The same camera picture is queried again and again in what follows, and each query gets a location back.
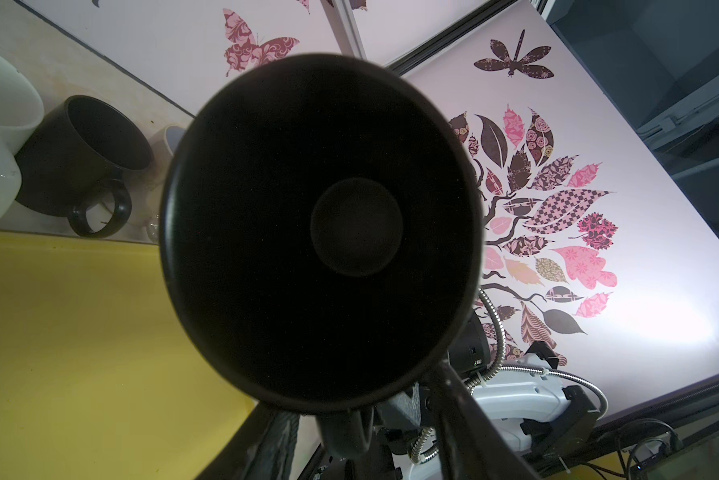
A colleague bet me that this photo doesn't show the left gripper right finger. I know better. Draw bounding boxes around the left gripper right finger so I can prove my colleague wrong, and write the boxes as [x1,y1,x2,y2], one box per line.
[425,361,539,480]

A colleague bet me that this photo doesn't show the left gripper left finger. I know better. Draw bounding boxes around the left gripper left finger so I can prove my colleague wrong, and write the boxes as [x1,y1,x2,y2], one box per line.
[197,404,301,480]

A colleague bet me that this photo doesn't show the black mug white base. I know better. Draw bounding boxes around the black mug white base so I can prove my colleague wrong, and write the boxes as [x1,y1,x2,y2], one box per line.
[160,54,483,458]

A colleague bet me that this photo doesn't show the black ceramic mug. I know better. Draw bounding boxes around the black ceramic mug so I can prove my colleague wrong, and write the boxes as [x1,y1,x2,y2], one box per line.
[16,95,154,238]

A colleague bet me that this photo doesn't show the white ceramic mug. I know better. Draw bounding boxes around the white ceramic mug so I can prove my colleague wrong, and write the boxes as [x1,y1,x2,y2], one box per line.
[0,56,45,219]

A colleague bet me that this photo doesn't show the yellow plastic tray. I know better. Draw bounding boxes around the yellow plastic tray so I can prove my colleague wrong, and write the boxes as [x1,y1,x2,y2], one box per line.
[0,232,254,479]

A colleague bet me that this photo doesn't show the aluminium rail back wall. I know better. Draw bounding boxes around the aluminium rail back wall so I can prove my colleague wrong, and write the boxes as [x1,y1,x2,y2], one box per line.
[323,0,367,60]

